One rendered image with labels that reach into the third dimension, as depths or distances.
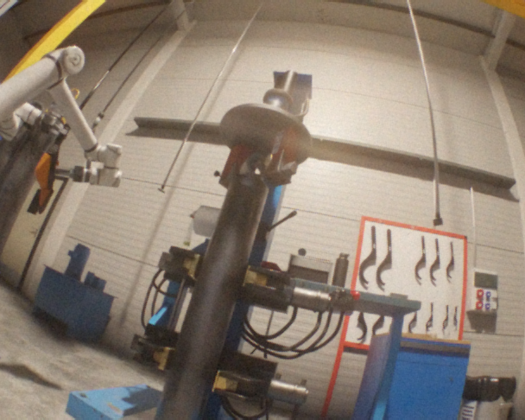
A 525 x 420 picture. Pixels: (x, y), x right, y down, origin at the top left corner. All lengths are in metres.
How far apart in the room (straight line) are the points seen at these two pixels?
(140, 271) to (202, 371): 2.77
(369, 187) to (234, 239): 2.85
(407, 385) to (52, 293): 3.65
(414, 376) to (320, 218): 2.24
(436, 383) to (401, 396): 0.28
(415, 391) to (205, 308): 1.65
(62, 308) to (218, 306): 2.57
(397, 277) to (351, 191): 1.25
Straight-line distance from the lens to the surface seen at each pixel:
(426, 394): 2.42
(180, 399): 1.40
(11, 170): 1.97
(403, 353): 2.32
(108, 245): 4.41
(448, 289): 3.84
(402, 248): 3.74
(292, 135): 1.62
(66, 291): 3.67
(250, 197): 1.50
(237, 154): 1.84
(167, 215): 4.12
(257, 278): 1.29
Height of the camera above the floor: 0.71
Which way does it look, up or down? 24 degrees up
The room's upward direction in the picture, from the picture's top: 16 degrees clockwise
